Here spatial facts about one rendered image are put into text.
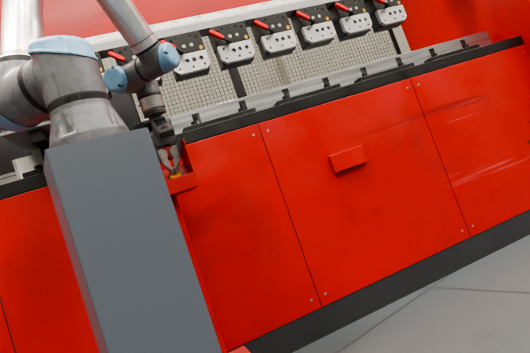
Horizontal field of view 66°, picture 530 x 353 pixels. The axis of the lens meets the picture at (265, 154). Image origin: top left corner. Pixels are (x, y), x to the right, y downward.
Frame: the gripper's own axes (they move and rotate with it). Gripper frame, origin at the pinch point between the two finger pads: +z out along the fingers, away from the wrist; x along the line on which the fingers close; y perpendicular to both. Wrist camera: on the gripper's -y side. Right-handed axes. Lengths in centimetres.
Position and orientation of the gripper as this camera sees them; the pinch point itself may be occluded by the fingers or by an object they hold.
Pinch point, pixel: (174, 170)
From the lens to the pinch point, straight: 130.3
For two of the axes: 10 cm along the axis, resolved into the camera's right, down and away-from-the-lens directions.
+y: -3.1, 0.9, 9.4
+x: -9.0, 2.9, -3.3
